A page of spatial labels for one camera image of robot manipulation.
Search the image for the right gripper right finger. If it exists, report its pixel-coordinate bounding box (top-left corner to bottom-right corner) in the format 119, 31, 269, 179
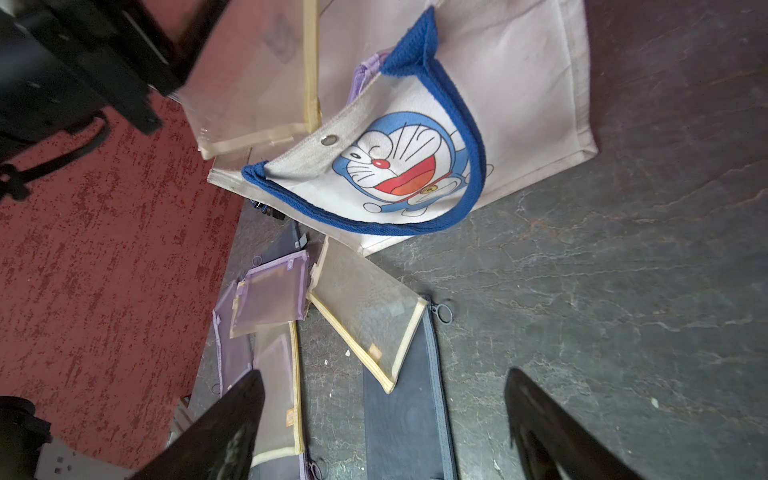
504, 368, 641, 480

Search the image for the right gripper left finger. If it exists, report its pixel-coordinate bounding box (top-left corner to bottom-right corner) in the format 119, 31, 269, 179
133, 370, 265, 479

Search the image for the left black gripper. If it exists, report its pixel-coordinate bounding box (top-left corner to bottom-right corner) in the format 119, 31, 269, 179
0, 0, 232, 205

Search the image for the blue grey mesh pouch front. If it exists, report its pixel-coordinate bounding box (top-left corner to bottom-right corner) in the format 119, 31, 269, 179
363, 313, 459, 479

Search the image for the beige mesh pouch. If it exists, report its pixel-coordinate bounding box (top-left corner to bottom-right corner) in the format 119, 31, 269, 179
178, 1, 322, 160

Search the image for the yellow trim mesh pouch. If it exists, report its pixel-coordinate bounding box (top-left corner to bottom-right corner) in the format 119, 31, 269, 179
308, 237, 427, 394

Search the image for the purple trim mesh pouch centre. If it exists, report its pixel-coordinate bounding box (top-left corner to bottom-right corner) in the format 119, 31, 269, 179
230, 250, 310, 338

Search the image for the white canvas Doraemon tote bag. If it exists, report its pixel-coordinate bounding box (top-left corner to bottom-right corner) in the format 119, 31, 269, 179
208, 1, 598, 254

